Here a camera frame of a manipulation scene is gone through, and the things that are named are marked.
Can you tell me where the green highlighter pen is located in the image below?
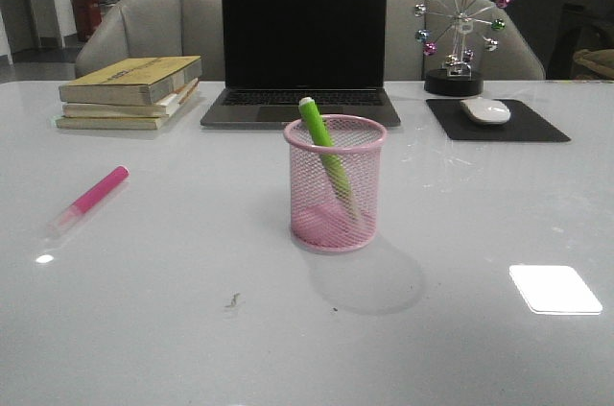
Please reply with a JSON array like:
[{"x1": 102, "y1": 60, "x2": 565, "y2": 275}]
[{"x1": 298, "y1": 97, "x2": 362, "y2": 222}]

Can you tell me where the pink highlighter pen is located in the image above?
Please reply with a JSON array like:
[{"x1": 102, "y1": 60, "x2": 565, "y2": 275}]
[{"x1": 46, "y1": 165, "x2": 130, "y2": 239}]

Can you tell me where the top yellow book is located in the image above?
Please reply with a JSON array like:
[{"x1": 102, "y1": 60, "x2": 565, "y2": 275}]
[{"x1": 59, "y1": 56, "x2": 202, "y2": 106}]

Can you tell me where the ferris wheel desk toy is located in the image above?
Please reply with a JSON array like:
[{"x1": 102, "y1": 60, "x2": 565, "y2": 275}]
[{"x1": 413, "y1": 0, "x2": 511, "y2": 97}]

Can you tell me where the black mouse pad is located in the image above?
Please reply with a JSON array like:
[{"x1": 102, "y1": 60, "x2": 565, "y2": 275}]
[{"x1": 425, "y1": 98, "x2": 572, "y2": 143}]

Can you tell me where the bottom book in stack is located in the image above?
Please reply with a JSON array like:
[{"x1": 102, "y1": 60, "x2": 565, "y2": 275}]
[{"x1": 55, "y1": 97, "x2": 191, "y2": 131}]

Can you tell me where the left grey armchair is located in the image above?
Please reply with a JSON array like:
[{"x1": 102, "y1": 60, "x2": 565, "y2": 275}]
[{"x1": 75, "y1": 0, "x2": 225, "y2": 81}]

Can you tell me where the grey open laptop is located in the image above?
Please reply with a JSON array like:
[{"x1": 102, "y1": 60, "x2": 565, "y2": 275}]
[{"x1": 201, "y1": 0, "x2": 400, "y2": 129}]

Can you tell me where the book in stack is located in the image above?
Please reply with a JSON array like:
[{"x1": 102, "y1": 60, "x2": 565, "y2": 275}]
[
  {"x1": 55, "y1": 97, "x2": 191, "y2": 131},
  {"x1": 62, "y1": 79, "x2": 199, "y2": 118}
]

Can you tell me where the middle book in stack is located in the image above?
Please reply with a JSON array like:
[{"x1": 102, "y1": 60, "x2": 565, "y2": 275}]
[{"x1": 62, "y1": 79, "x2": 199, "y2": 118}]

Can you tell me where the pink mesh pen holder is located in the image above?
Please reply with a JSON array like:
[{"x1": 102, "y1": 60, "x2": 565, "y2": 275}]
[{"x1": 283, "y1": 114, "x2": 387, "y2": 252}]

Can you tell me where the grey armchair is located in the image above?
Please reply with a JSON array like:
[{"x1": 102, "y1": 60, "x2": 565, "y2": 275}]
[
  {"x1": 384, "y1": 0, "x2": 545, "y2": 81},
  {"x1": 75, "y1": 0, "x2": 225, "y2": 81}
]

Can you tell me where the red bin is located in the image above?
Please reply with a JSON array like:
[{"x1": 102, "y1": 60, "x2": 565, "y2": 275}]
[{"x1": 71, "y1": 0, "x2": 102, "y2": 41}]

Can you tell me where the right grey armchair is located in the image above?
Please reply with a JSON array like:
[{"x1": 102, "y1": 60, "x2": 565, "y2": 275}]
[{"x1": 384, "y1": 0, "x2": 545, "y2": 81}]

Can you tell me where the white computer mouse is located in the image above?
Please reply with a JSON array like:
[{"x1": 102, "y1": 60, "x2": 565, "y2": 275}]
[{"x1": 460, "y1": 97, "x2": 511, "y2": 125}]

